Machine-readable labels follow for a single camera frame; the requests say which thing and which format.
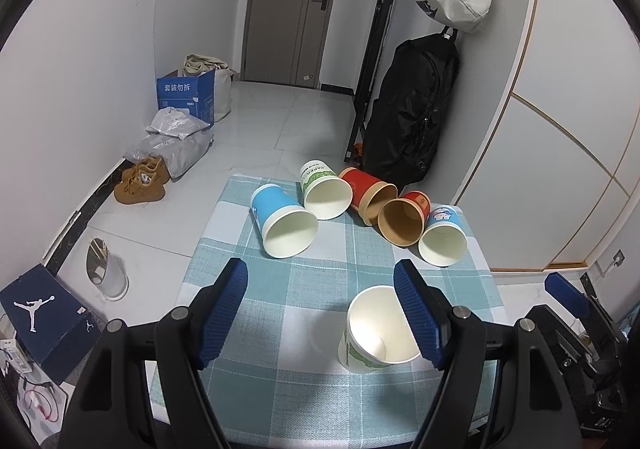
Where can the black tripod stand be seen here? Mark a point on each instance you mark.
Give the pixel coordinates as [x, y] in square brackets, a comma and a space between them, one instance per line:
[372, 54]

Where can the beige cloth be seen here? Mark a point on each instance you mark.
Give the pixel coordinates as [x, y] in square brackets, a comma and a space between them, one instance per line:
[202, 63]

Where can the black backpack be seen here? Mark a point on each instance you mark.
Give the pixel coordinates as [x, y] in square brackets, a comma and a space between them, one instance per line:
[410, 109]

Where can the grey plastic package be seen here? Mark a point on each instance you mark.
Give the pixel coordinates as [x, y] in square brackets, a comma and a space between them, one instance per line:
[182, 151]

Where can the dark blue shoe box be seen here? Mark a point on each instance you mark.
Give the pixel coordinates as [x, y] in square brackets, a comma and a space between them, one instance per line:
[45, 324]

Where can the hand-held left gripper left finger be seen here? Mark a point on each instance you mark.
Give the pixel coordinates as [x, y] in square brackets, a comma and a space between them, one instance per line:
[225, 316]

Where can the small white trash bin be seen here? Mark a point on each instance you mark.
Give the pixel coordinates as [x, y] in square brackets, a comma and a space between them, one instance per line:
[112, 274]

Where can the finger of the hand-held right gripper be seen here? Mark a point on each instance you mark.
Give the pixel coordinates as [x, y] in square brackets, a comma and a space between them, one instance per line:
[565, 293]

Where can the grey door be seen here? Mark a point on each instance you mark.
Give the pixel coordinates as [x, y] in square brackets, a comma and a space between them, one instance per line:
[280, 4]

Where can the white wardrobe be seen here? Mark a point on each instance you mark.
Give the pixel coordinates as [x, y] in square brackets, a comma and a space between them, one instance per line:
[550, 79]

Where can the brown and red paper cup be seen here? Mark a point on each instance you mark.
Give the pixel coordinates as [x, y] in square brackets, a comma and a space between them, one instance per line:
[400, 224]

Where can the small orange item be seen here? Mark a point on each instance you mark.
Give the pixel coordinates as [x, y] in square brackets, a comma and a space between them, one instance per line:
[357, 153]

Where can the white plastic package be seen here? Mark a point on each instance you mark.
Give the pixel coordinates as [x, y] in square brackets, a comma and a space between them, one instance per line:
[175, 123]

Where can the white power strip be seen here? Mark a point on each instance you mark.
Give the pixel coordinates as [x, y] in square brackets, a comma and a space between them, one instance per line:
[12, 355]

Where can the white plastic bag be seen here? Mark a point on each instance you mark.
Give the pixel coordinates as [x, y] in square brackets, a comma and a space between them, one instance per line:
[224, 94]

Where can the wall socket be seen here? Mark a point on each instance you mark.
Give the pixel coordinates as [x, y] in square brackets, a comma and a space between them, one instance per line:
[618, 259]

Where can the blue paper cup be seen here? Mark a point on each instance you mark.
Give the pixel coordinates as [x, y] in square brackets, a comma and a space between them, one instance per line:
[270, 210]

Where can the blue checkered tablecloth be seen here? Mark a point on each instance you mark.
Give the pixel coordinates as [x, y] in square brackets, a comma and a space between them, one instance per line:
[300, 289]

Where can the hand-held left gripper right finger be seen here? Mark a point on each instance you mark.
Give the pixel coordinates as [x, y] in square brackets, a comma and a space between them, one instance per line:
[417, 316]

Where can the white cartoon print paper cup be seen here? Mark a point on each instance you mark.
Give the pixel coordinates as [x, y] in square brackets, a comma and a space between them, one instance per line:
[442, 241]

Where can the blue cardboard box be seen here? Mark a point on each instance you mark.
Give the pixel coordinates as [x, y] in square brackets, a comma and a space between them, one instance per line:
[182, 96]

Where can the brown shoe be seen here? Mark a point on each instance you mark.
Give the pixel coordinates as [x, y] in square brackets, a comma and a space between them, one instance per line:
[135, 190]
[150, 169]

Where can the green and white paper cup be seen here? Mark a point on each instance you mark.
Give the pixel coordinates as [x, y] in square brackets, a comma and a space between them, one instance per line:
[375, 324]
[327, 199]

